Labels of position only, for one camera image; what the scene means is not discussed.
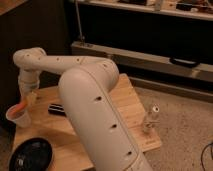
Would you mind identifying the metal case with handle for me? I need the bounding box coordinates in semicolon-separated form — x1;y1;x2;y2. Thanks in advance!
71;41;213;82

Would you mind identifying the metal pole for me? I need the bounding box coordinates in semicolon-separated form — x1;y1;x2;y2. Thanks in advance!
74;0;85;45

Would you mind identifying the cluttered shelf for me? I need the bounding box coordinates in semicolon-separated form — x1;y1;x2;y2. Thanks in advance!
77;0;213;21

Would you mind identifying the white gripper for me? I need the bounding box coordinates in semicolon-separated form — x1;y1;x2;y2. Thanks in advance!
18;69;41;106

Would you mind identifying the orange pepper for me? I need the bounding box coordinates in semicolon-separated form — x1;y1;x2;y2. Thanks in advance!
11;101;27;117

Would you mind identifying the black cable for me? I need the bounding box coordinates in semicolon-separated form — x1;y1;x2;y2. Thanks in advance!
200;141;213;171

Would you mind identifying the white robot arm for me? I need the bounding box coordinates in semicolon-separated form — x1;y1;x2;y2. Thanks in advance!
13;48;153;171

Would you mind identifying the black round plate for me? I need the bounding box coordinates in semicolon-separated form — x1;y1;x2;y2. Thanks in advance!
9;137;53;171

